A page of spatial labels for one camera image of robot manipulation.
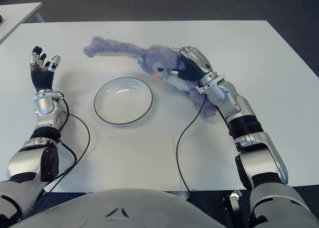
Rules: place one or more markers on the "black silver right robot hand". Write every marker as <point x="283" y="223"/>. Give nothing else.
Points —
<point x="197" y="63"/>

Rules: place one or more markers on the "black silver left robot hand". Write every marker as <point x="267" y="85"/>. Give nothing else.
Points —
<point x="42" y="79"/>

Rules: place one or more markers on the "purple plush bunny doll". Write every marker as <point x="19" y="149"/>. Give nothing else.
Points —
<point x="159" y="58"/>

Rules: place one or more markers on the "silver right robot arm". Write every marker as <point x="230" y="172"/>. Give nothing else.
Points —
<point x="261" y="158"/>

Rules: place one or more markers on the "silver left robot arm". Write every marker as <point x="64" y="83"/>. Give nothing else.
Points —
<point x="25" y="160"/>

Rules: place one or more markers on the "white plate black rim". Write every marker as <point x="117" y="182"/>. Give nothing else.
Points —
<point x="123" y="101"/>

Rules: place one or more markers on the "white side table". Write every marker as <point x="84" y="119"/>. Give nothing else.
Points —
<point x="17" y="16"/>

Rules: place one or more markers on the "metal table clamp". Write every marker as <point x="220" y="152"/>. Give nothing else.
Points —
<point x="234" y="200"/>

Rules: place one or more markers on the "grey robot torso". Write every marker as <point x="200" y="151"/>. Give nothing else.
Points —
<point x="119" y="208"/>

